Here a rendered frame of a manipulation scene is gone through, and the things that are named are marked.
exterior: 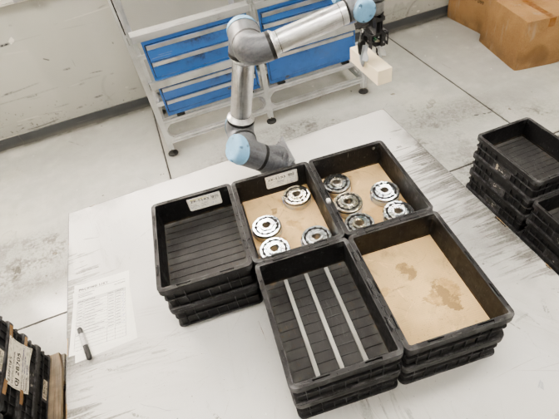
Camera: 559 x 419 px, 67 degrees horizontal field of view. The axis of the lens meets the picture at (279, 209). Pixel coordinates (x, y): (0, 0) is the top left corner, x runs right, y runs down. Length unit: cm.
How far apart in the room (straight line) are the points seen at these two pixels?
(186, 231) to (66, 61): 265
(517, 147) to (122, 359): 203
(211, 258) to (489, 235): 99
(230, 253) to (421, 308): 64
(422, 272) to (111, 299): 109
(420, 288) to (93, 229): 136
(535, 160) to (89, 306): 208
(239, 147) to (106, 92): 256
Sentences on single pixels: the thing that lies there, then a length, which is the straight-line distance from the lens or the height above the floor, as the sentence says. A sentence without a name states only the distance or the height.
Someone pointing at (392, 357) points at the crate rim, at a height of 93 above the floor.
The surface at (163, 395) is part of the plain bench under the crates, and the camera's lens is 144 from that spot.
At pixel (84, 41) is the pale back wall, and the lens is 395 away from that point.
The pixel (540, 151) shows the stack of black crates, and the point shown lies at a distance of 245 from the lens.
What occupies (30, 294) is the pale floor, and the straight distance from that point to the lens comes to 298.
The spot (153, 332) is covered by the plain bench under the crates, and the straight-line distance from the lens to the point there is 155.
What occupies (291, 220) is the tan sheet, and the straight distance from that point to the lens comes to 152.
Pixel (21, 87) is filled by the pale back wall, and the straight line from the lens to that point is 415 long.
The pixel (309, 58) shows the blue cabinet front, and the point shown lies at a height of 43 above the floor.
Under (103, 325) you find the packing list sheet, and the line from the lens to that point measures 165.
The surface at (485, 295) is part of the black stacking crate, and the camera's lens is 131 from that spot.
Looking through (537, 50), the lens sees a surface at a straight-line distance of 413.
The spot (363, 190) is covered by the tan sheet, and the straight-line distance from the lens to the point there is 161.
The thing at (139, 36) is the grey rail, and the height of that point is 93.
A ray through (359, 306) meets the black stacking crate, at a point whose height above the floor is 83.
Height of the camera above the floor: 195
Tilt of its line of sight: 45 degrees down
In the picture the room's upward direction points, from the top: 11 degrees counter-clockwise
